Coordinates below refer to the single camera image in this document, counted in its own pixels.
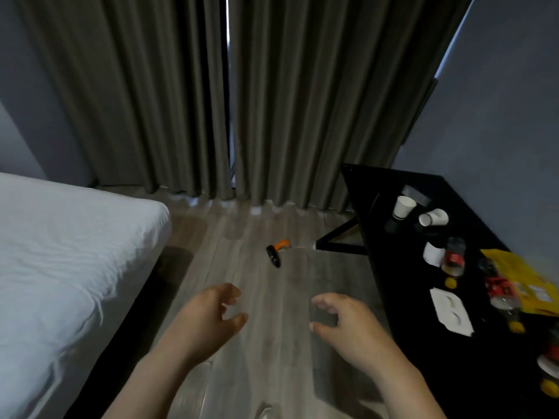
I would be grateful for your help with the person's left hand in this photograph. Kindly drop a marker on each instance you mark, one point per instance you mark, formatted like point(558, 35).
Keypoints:
point(198, 327)

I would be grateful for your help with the person's right hand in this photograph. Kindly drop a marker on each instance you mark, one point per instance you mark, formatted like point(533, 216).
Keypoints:
point(356, 333)

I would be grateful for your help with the person's right thumb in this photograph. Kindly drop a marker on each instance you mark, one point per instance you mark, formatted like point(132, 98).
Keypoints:
point(324, 328)

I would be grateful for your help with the person's left thumb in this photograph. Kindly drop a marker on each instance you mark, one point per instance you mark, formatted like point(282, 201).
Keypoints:
point(233, 322)

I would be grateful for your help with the person's left forearm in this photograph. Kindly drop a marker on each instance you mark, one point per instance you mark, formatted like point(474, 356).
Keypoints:
point(146, 388)

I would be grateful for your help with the person's right forearm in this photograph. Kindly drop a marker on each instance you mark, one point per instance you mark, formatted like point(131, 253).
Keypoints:
point(404, 390)

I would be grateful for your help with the orange and black tool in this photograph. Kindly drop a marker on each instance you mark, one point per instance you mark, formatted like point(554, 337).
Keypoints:
point(277, 252)

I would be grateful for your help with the black table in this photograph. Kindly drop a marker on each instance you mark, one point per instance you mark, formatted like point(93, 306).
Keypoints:
point(450, 309)

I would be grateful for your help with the white paper packet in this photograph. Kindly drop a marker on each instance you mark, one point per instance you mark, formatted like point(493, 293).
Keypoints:
point(451, 312)

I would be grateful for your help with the small white paper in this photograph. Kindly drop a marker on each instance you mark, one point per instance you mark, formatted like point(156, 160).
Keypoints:
point(433, 254)

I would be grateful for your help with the yellow bottle cap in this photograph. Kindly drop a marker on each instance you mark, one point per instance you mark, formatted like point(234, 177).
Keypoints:
point(450, 283)

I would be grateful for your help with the white paper cup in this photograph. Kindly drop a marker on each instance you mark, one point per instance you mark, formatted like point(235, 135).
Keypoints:
point(404, 208)
point(433, 217)

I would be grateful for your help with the clear bottle with red label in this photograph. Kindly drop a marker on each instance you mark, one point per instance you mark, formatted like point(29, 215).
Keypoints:
point(503, 296)
point(454, 257)

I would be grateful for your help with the grey flat card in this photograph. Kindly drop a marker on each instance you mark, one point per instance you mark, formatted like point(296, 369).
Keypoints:
point(415, 195)

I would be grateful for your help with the bed with white sheet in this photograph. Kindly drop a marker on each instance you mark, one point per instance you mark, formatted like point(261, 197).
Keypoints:
point(56, 279)

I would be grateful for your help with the yellow plastic bag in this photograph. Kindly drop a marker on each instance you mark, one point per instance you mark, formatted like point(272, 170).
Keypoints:
point(526, 283)

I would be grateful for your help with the bottle with yellow cap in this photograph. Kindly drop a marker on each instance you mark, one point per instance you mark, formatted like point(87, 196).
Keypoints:
point(549, 366)

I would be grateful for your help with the grey-brown curtain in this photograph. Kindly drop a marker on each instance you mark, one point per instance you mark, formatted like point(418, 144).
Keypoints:
point(144, 91)
point(323, 95)

